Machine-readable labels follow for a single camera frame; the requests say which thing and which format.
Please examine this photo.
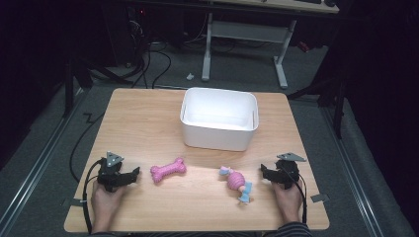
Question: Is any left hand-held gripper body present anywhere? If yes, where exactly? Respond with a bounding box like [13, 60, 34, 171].
[96, 151, 133, 193]

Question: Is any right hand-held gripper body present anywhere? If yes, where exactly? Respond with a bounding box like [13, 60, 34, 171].
[272, 151, 307, 191]

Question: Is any pink and blue doll toy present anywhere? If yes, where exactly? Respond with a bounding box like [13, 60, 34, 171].
[218, 165, 255, 205]

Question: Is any pink bone toy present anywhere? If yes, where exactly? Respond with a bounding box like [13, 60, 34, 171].
[149, 156, 188, 184]

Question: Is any white plastic bin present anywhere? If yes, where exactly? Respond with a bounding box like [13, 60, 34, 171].
[179, 86, 260, 152]

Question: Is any person's right hand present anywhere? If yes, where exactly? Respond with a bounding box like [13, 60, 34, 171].
[272, 182, 303, 215]

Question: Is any person's left hand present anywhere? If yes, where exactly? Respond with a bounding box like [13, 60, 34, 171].
[90, 179, 128, 216]

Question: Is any grey tape piece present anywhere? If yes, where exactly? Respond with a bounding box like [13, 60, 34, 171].
[309, 193, 331, 203]
[60, 197, 87, 208]

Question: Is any black metal stand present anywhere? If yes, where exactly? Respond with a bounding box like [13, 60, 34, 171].
[286, 62, 349, 140]
[61, 57, 132, 119]

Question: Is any black computer tower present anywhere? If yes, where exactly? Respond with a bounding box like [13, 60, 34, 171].
[101, 5, 147, 67]

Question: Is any wooden desk top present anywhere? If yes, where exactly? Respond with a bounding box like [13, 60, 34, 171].
[210, 0, 340, 15]

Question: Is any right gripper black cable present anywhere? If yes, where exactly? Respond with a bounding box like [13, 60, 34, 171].
[285, 168, 308, 225]

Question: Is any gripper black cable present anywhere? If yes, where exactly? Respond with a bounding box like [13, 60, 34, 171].
[81, 158, 107, 235]
[285, 168, 308, 225]

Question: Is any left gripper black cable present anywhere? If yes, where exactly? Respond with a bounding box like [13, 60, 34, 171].
[81, 158, 107, 235]

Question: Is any black floor cable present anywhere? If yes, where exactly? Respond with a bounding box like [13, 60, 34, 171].
[69, 112, 106, 184]

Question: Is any metal floor rail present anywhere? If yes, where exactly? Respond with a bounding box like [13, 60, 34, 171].
[319, 106, 385, 237]
[0, 88, 87, 231]

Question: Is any bundle of black cables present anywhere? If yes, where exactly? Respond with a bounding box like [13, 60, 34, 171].
[126, 19, 173, 90]

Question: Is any white metal desk frame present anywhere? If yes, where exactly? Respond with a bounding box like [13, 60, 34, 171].
[201, 12, 298, 90]

